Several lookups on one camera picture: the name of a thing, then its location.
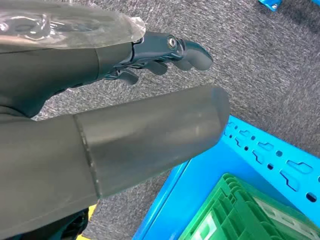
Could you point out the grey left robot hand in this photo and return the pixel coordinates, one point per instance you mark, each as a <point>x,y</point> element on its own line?
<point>37,73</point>

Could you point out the blue metal shelf rack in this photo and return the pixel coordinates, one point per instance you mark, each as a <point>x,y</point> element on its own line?
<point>195,185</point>
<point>269,4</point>

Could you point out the loose yellow tape strip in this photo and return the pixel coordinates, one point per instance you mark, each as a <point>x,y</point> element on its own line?
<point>92,210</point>

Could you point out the green plastic crate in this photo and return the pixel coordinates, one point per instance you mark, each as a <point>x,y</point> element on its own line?
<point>237,215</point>

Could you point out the clear plastic wrap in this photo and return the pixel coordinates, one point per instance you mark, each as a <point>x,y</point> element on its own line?
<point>75,30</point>

